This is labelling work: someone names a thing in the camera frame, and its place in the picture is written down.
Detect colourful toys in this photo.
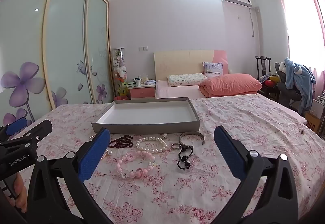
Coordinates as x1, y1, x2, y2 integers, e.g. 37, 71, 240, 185
263, 75, 279, 88

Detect pink nightstand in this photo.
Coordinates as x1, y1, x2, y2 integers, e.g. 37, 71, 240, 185
128, 81, 156, 99

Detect pink floral bed sheet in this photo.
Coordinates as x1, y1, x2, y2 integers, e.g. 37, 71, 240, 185
15, 93, 325, 224

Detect cream and pink headboard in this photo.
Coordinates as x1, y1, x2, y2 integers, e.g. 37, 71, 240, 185
154, 49, 229, 81

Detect blue fleece garment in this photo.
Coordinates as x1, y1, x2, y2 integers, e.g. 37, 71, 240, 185
284, 58, 317, 115

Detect clear plush toy tube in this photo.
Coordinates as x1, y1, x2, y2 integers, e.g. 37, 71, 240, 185
112, 47, 129, 100

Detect dark red bead bracelet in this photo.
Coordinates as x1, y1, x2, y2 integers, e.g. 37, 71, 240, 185
108, 135, 134, 149

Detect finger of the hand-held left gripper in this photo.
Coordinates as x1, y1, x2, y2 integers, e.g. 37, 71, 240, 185
0, 117, 28, 138
0, 120, 53, 149

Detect white pearl bracelet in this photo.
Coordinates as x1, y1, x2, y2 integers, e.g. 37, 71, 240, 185
136, 133, 169, 154

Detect white patterned pillow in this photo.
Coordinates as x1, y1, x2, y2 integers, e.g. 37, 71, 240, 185
167, 73, 208, 87

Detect silver cuff bangle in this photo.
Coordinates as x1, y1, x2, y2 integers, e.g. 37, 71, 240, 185
179, 132, 205, 147

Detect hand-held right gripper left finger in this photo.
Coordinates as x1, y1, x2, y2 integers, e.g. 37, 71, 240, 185
27, 127, 113, 224

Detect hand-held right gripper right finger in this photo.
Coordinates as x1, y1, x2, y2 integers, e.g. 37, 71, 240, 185
212, 126, 299, 224

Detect pink bead bracelet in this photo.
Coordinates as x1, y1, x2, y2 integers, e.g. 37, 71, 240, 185
115, 151, 159, 179

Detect wooden crate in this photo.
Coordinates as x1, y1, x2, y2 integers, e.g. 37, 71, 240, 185
305, 112, 322, 133

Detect black bead bracelet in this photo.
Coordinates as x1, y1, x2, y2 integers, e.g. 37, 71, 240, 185
177, 145, 194, 170

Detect grey chair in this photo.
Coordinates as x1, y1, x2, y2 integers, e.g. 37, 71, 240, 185
274, 63, 306, 111

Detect purple print pillow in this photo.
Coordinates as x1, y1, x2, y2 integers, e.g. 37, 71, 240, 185
202, 62, 223, 78

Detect grey cardboard tray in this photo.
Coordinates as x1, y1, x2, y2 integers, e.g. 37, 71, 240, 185
91, 97, 200, 135

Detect dark wooden chair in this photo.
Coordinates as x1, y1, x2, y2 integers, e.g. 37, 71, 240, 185
255, 56, 272, 95

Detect pink curtain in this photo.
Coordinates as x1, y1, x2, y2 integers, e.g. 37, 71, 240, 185
275, 0, 325, 123

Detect person's left hand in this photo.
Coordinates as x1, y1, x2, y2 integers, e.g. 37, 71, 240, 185
12, 172, 27, 213

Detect pink sheeted bed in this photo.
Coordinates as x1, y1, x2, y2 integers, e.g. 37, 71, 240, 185
155, 80, 258, 99

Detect flower print sliding wardrobe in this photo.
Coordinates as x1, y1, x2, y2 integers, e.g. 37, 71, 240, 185
0, 0, 114, 126

